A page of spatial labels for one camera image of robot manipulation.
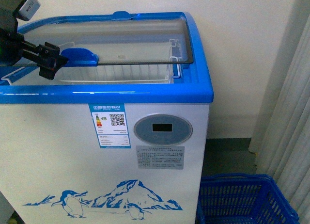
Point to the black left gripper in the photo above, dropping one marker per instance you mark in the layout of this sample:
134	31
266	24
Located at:
46	56

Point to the glass sliding freezer lid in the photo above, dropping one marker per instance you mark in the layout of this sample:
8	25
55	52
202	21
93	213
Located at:
117	39

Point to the blue energy label sticker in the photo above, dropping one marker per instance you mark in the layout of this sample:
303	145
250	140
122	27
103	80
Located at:
110	125

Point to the white blue chest freezer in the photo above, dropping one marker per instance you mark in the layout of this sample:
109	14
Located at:
53	171

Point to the grey oval control panel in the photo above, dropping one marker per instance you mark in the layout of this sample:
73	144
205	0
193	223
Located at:
163	129

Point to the grey instruction sticker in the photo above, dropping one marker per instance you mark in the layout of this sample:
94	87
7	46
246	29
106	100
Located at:
160	157

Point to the blue plastic shopping basket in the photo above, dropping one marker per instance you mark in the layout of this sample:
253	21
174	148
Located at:
243	199

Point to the white vertical curtain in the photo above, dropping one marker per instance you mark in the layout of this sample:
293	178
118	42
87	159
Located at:
281	138

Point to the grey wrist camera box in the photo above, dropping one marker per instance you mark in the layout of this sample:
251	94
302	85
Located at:
28	9

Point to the white wire freezer basket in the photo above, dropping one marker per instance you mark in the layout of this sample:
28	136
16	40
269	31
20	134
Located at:
110	74

